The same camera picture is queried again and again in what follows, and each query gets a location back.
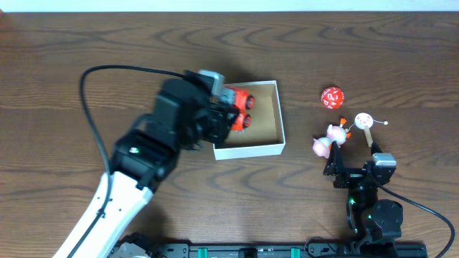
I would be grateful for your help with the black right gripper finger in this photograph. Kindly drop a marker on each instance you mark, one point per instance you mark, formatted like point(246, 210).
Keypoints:
point(375, 148)
point(334, 164)

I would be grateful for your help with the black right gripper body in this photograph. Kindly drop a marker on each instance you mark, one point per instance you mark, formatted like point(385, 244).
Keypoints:
point(351, 177)

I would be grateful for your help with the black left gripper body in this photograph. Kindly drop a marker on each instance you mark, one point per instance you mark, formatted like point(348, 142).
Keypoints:
point(222, 120)

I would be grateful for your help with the pig face rattle drum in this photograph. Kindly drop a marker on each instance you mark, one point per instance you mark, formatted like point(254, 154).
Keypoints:
point(364, 122)

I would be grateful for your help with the red toy truck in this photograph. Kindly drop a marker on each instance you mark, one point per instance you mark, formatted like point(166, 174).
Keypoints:
point(243, 100)

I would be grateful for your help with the red polyhedral number die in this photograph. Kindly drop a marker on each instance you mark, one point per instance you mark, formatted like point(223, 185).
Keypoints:
point(332, 97)

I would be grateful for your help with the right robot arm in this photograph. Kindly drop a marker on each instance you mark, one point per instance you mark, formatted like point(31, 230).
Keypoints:
point(377, 222)

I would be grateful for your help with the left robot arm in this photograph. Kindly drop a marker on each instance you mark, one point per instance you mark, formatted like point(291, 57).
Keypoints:
point(135, 170)

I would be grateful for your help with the white cardboard box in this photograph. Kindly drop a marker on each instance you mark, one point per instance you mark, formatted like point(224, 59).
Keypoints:
point(264, 135)

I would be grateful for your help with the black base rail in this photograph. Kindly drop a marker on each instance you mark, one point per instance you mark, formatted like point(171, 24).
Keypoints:
point(138, 245)

